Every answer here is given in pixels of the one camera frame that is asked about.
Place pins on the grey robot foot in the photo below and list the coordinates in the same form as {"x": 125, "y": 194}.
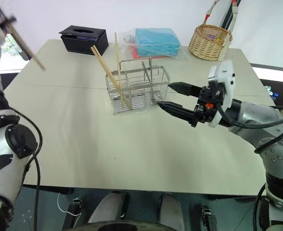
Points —
{"x": 171, "y": 211}
{"x": 107, "y": 209}

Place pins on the blue cloth pack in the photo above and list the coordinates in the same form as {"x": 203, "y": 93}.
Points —
{"x": 157, "y": 42}

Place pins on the black background pole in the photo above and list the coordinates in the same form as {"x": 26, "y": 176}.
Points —
{"x": 228, "y": 14}

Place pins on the clear plastic bag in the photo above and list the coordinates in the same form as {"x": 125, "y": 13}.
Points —
{"x": 177, "y": 51}

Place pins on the black tissue box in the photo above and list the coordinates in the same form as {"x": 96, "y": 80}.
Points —
{"x": 83, "y": 39}

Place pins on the dark rounded robot torso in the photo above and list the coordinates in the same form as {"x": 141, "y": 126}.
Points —
{"x": 122, "y": 226}

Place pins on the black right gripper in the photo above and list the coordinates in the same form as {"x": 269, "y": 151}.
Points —
{"x": 205, "y": 107}

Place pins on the red flat item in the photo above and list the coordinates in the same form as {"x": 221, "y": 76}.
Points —
{"x": 136, "y": 54}

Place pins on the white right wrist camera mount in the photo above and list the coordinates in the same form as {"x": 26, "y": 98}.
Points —
{"x": 224, "y": 79}

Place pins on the black table leg bracket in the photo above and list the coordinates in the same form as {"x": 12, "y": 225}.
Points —
{"x": 71, "y": 213}
{"x": 209, "y": 216}

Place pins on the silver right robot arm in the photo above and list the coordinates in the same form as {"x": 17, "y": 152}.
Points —
{"x": 257, "y": 115}

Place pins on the blue plastic items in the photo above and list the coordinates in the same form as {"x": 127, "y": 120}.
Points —
{"x": 271, "y": 92}

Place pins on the metal spoon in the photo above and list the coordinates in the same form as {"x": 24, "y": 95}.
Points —
{"x": 145, "y": 71}

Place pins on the wooden chopstick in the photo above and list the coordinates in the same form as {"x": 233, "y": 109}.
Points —
{"x": 107, "y": 66}
{"x": 39, "y": 63}
{"x": 103, "y": 64}
{"x": 117, "y": 55}

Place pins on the purple item in wicker basket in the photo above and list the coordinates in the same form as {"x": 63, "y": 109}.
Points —
{"x": 212, "y": 37}

